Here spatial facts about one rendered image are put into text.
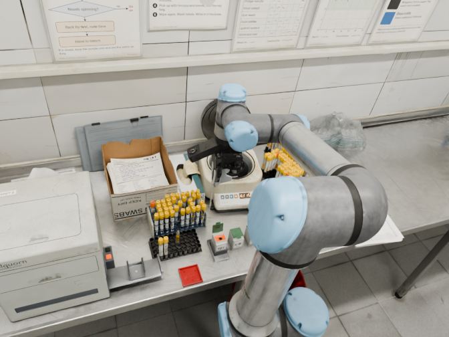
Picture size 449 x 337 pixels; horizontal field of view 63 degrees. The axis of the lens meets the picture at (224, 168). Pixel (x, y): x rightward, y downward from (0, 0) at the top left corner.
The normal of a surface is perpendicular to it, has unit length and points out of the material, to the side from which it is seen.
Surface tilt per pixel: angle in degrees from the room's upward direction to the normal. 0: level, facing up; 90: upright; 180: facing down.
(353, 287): 0
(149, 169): 2
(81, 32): 93
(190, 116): 90
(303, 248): 93
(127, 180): 1
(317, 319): 10
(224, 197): 25
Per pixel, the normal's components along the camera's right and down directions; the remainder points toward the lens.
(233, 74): 0.33, 0.67
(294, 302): 0.29, -0.70
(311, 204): 0.22, -0.32
